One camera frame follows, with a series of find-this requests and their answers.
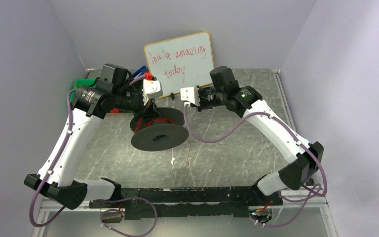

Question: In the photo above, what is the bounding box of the blue tool behind bins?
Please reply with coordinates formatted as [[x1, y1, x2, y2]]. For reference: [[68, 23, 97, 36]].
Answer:
[[132, 66, 149, 79]]

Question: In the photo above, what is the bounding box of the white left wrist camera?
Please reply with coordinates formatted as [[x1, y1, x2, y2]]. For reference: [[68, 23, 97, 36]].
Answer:
[[143, 73, 163, 105]]

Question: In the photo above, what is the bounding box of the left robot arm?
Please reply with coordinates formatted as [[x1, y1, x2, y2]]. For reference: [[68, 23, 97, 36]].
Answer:
[[24, 64, 163, 210]]

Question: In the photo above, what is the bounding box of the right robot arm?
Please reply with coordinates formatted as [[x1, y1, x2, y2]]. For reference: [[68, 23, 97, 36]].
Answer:
[[181, 66, 327, 197]]

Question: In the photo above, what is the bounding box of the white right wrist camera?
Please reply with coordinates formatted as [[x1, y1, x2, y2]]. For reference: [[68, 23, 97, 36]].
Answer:
[[180, 87, 200, 107]]

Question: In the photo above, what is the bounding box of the black perforated cable spool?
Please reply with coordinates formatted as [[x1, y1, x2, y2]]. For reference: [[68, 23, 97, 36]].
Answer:
[[130, 107, 189, 152]]

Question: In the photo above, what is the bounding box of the green storage bin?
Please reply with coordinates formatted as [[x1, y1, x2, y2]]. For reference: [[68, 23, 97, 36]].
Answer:
[[73, 79, 97, 90]]

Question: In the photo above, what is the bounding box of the aluminium frame rail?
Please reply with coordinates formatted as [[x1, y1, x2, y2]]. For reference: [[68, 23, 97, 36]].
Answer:
[[32, 185, 337, 237]]

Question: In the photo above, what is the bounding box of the yellow framed whiteboard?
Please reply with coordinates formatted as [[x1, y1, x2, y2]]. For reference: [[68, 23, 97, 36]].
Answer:
[[144, 31, 215, 97]]

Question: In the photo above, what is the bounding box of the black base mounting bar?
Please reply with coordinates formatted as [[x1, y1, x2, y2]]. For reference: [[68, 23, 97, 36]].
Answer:
[[88, 186, 283, 220]]

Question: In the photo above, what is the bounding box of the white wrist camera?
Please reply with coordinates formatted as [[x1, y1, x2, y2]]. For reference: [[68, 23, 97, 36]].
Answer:
[[143, 73, 163, 105], [180, 87, 200, 107]]

